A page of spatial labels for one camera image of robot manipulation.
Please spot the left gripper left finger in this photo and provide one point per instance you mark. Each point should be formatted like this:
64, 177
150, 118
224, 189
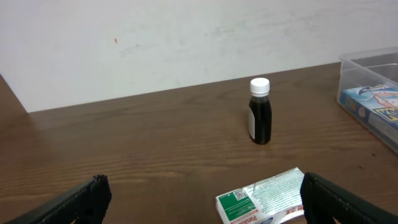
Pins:
85, 203

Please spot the clear plastic container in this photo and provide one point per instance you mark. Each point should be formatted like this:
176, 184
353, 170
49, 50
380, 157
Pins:
369, 68

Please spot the dark bottle white cap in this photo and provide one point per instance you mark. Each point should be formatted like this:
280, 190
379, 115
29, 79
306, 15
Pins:
260, 112

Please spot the blue Kool Fever box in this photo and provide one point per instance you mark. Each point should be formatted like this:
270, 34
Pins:
372, 104

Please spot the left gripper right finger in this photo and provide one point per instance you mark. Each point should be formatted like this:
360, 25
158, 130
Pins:
325, 202

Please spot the green white medicine box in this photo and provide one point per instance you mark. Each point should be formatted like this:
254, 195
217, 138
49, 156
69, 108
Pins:
271, 201

